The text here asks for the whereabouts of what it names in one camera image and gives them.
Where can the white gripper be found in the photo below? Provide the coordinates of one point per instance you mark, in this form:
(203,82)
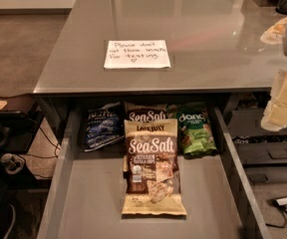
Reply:
(275,114)

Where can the brown Sea Salt chip bag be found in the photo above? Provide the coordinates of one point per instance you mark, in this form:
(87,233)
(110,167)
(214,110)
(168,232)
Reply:
(153,177)

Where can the green snack bag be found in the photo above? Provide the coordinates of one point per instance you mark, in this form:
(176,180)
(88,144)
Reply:
(194,129)

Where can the blue chip bag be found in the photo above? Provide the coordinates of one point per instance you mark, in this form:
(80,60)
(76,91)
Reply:
(104,126)

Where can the open grey top drawer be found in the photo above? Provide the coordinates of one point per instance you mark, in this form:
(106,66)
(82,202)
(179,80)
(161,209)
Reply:
(88,192)

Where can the white handwritten paper note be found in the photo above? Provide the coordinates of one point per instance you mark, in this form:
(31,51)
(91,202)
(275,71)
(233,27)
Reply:
(137,54)

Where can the black equipment on left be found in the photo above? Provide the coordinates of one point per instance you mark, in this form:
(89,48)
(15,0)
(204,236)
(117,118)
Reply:
(20,120)

